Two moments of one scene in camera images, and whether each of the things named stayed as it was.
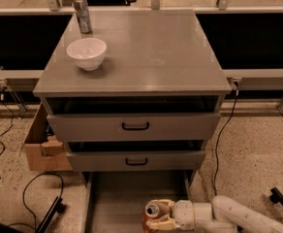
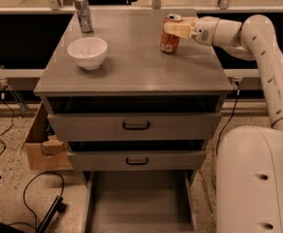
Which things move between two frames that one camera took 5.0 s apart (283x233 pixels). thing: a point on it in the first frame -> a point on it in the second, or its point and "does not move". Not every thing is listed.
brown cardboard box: [43, 149] does not move
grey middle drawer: [154, 160] does not move
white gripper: [182, 214] -> [204, 30]
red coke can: [151, 213] -> [170, 44]
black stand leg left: [56, 207] does not move
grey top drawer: [133, 126] does not move
